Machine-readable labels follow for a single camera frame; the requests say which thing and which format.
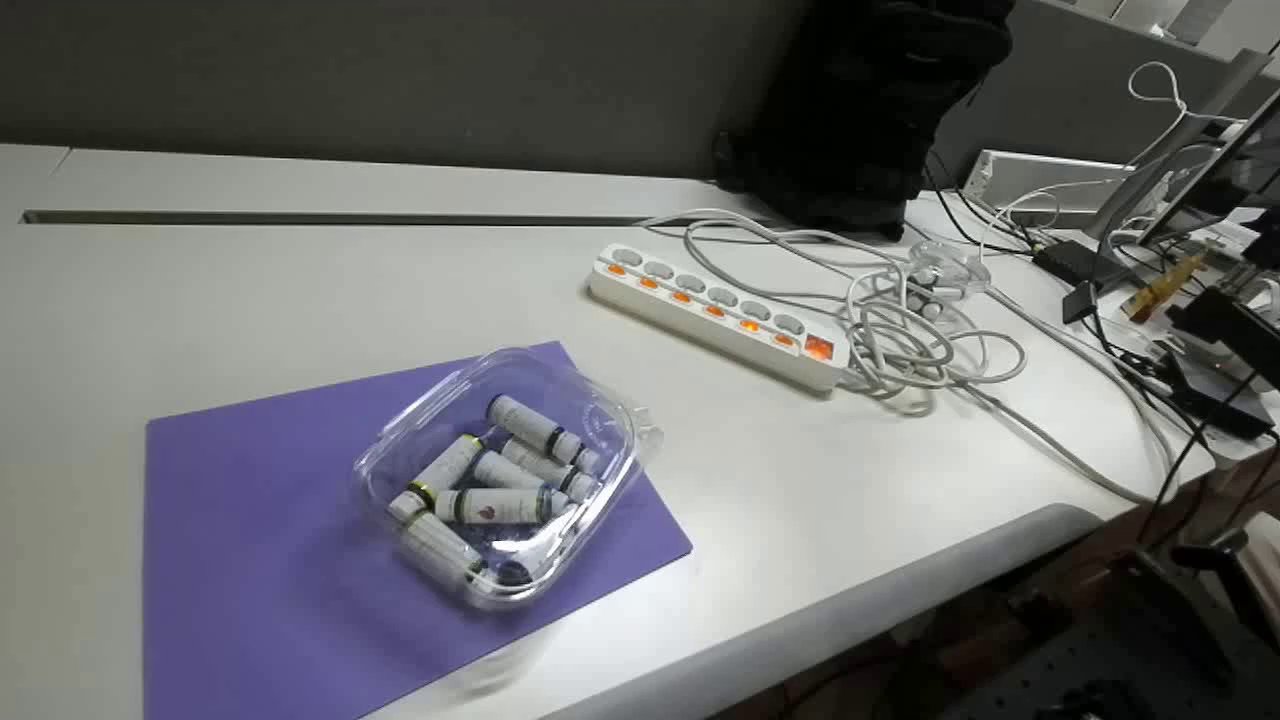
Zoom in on clear plastic container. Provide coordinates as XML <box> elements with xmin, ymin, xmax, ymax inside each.
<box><xmin>353</xmin><ymin>344</ymin><xmax>669</xmax><ymax>617</ymax></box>

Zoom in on white power strip orange switches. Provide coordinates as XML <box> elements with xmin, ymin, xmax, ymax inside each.
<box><xmin>583</xmin><ymin>241</ymin><xmax>857</xmax><ymax>401</ymax></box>

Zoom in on white tube with dark cap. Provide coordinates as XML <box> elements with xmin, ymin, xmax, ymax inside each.
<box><xmin>390</xmin><ymin>511</ymin><xmax>492</xmax><ymax>591</ymax></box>
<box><xmin>433</xmin><ymin>486</ymin><xmax>571</xmax><ymax>528</ymax></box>
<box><xmin>498</xmin><ymin>438</ymin><xmax>598</xmax><ymax>505</ymax></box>
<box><xmin>485</xmin><ymin>392</ymin><xmax>587</xmax><ymax>466</ymax></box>
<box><xmin>468</xmin><ymin>448</ymin><xmax>551</xmax><ymax>495</ymax></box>
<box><xmin>406</xmin><ymin>431</ymin><xmax>487</xmax><ymax>511</ymax></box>

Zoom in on black bag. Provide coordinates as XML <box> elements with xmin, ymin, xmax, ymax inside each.
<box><xmin>708</xmin><ymin>0</ymin><xmax>1020</xmax><ymax>246</ymax></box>

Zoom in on purple mat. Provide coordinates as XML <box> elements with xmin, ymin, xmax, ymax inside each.
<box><xmin>141</xmin><ymin>340</ymin><xmax>695</xmax><ymax>720</ymax></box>

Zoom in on white flat box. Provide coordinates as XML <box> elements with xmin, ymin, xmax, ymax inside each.
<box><xmin>961</xmin><ymin>143</ymin><xmax>1138</xmax><ymax>227</ymax></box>

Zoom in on yellow stick tool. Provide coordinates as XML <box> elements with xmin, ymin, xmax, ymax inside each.
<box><xmin>1121</xmin><ymin>252</ymin><xmax>1211</xmax><ymax>323</ymax></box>

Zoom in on grey metal stand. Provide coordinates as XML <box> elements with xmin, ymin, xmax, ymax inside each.
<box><xmin>1088</xmin><ymin>49</ymin><xmax>1280</xmax><ymax>252</ymax></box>

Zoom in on black clamp device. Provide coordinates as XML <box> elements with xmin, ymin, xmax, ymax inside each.
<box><xmin>1167</xmin><ymin>284</ymin><xmax>1280</xmax><ymax>392</ymax></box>

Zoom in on white power strip cable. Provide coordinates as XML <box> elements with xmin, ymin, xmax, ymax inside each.
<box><xmin>643</xmin><ymin>207</ymin><xmax>1181</xmax><ymax>511</ymax></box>

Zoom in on black cable bundle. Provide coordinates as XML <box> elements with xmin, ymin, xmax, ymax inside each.
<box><xmin>928</xmin><ymin>187</ymin><xmax>1280</xmax><ymax>511</ymax></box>

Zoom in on thin white looped cable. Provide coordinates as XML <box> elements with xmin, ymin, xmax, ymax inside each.
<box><xmin>1122</xmin><ymin>56</ymin><xmax>1197</xmax><ymax>154</ymax></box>

